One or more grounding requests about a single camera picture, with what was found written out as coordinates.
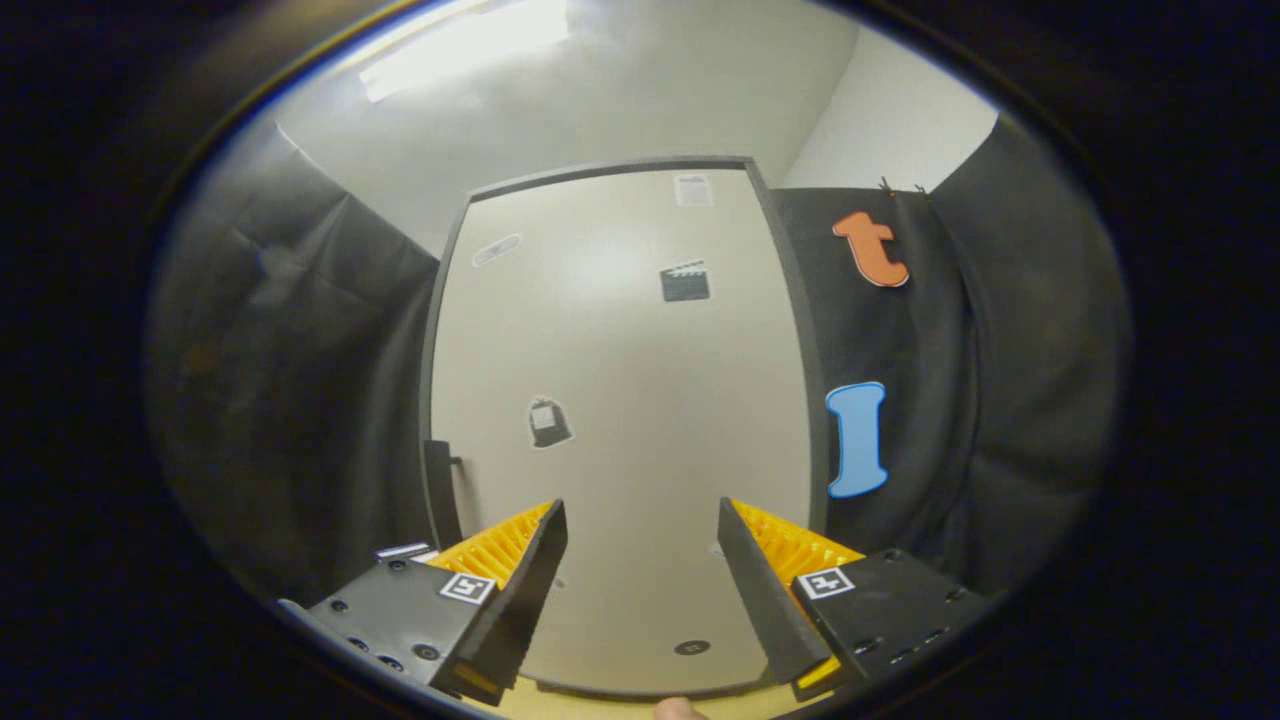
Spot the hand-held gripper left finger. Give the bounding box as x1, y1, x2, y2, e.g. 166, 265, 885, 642
306, 498, 569, 707

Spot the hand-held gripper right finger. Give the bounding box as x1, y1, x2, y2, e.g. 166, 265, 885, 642
717, 496, 993, 703

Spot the white shoe cabinet door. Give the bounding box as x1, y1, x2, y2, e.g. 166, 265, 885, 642
423, 165, 813, 698

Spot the grey shoe cabinet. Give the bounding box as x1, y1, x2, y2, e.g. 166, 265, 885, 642
420, 155, 833, 701

